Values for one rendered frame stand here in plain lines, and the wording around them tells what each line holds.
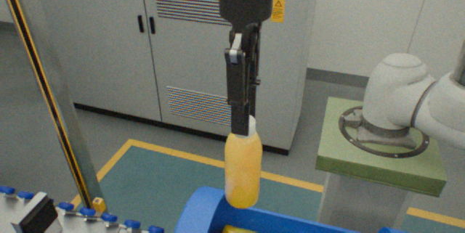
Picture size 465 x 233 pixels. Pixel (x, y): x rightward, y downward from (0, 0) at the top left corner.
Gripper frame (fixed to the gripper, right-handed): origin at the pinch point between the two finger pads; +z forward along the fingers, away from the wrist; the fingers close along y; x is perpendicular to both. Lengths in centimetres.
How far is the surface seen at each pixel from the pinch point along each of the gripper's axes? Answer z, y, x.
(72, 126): 38, -26, -67
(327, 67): 128, -272, 19
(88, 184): 65, -25, -68
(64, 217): 53, -3, -57
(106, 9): 44, -152, -139
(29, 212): 38, 7, -54
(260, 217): 37.6, -7.7, 2.9
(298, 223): 36.4, -7.8, 12.1
